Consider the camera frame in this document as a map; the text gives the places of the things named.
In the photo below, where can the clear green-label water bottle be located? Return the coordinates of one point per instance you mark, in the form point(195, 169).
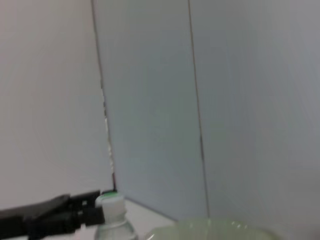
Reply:
point(113, 215)

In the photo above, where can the green glass fruit plate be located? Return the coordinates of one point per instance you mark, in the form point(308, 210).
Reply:
point(212, 230)

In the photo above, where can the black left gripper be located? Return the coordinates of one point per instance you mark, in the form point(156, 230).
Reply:
point(37, 220)

